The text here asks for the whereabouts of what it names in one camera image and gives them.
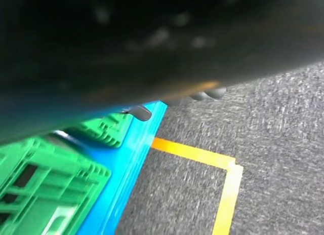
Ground blue metal shelf rack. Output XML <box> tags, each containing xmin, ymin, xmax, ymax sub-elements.
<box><xmin>54</xmin><ymin>101</ymin><xmax>168</xmax><ymax>235</ymax></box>

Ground green plastic crate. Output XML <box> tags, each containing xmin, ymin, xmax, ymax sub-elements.
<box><xmin>64</xmin><ymin>112</ymin><xmax>134</xmax><ymax>148</ymax></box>
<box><xmin>0</xmin><ymin>137</ymin><xmax>112</xmax><ymax>235</ymax></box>

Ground yellow floor tape square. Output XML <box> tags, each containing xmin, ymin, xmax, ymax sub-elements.
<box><xmin>151</xmin><ymin>137</ymin><xmax>244</xmax><ymax>235</ymax></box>

